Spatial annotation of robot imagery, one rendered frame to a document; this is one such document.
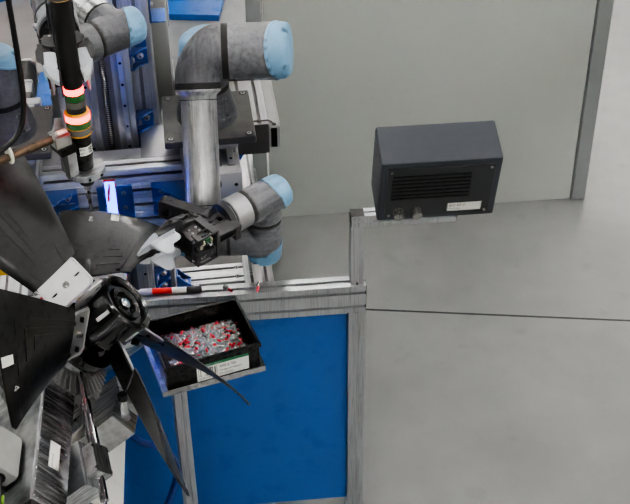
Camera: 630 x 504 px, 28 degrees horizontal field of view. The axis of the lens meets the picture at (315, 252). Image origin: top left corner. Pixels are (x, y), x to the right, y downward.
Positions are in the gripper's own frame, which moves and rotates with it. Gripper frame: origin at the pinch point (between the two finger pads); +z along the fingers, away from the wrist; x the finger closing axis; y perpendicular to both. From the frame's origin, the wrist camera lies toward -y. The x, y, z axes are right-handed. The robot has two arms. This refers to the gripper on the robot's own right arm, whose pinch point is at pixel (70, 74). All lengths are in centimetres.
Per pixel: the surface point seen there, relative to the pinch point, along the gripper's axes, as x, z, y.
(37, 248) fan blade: 10.4, 0.7, 33.6
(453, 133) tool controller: -79, -24, 41
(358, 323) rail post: -59, -26, 91
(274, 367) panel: -39, -31, 105
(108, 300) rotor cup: -0.2, 11.4, 39.6
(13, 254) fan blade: 14.6, 1.8, 33.2
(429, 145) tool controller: -73, -23, 42
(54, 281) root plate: 8.4, 3.7, 39.4
